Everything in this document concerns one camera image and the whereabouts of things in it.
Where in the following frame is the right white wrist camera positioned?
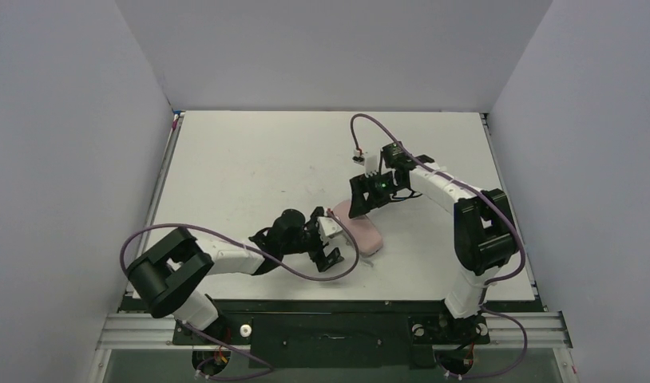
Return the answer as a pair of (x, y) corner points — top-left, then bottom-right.
(352, 149), (382, 176)

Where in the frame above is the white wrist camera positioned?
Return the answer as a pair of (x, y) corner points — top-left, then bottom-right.
(317, 216), (343, 240)
(352, 149), (382, 176)

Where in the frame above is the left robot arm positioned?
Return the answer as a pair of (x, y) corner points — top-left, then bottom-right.
(119, 207), (349, 330)

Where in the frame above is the purple cable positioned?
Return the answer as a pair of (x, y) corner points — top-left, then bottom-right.
(118, 209), (361, 381)
(350, 113), (529, 381)

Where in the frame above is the pink umbrella case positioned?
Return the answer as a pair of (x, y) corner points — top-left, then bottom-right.
(332, 199), (383, 258)

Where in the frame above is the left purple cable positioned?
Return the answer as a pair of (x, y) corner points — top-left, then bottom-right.
(118, 209), (361, 381)

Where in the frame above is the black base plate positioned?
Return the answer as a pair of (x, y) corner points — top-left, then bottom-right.
(119, 298), (544, 374)

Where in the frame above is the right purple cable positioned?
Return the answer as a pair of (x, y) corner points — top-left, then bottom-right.
(350, 113), (529, 381)

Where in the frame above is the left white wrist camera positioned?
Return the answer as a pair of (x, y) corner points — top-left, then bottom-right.
(317, 216), (343, 240)

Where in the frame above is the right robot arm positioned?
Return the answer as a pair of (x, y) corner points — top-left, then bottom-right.
(348, 144), (519, 319)

